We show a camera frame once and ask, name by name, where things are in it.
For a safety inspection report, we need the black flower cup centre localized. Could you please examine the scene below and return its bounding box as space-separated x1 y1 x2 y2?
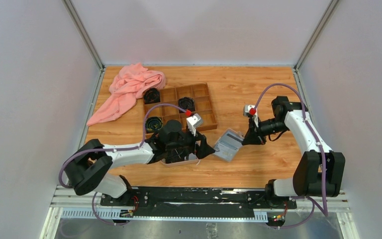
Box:
178 97 195 112

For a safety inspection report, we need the purple cable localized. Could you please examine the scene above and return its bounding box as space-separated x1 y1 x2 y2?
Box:
58 103 191 227
252 83 329 230

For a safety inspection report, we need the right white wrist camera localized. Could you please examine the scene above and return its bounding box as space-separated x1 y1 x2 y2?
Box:
243 105 259 127

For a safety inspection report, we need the pink oval tray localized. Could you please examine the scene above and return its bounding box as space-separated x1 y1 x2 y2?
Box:
161 154 200 167

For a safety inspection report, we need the black flower cup rear left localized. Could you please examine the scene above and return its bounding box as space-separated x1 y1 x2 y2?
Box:
143 88 161 105

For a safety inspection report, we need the black flower cup front left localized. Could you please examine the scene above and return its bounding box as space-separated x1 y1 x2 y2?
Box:
145 117 163 133

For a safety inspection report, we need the brown wooden divider tray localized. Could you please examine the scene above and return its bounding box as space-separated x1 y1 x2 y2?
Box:
143 83 217 138

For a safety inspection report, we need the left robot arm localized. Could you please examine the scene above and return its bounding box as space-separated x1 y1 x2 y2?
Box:
61 120 215 206

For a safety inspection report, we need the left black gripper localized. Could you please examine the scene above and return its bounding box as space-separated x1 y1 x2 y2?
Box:
166 125 215 158

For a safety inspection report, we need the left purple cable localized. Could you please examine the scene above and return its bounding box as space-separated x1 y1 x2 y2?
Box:
58 103 191 227

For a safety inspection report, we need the pink leather card holder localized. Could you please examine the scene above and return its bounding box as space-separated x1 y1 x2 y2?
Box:
213 128 244 162

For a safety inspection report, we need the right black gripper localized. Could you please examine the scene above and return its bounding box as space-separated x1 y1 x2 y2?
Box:
242 116 289 145

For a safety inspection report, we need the black flower cup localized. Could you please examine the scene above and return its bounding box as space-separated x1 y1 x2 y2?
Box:
143 88 161 105
178 97 195 112
145 117 163 133

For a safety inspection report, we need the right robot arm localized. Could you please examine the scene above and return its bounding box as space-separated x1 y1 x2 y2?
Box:
242 96 345 208

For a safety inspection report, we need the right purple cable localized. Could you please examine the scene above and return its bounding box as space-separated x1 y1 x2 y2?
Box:
252 83 329 230

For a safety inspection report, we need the pink crumpled cloth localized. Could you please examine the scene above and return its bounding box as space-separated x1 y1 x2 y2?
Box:
87 63 166 126

